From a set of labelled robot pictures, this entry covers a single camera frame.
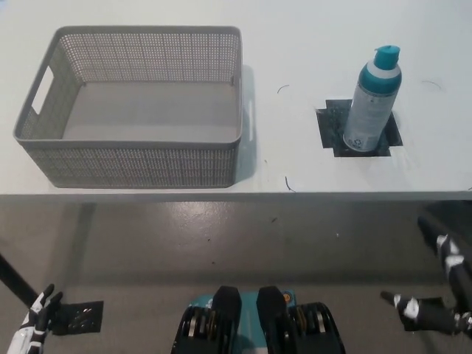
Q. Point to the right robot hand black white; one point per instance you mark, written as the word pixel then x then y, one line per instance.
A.
pixel 457 280

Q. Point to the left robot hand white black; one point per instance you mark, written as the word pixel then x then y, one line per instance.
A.
pixel 35 317

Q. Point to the black tape patch on table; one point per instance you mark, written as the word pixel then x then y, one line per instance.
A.
pixel 330 125

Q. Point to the black tape patch on floor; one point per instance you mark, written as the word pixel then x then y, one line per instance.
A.
pixel 81 317

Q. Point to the teal and white spray can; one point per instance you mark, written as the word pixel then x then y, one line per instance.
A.
pixel 368 107

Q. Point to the grey perforated plastic basket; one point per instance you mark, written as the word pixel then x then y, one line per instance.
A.
pixel 147 162

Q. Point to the black table leg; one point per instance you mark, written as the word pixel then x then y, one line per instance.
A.
pixel 16 280

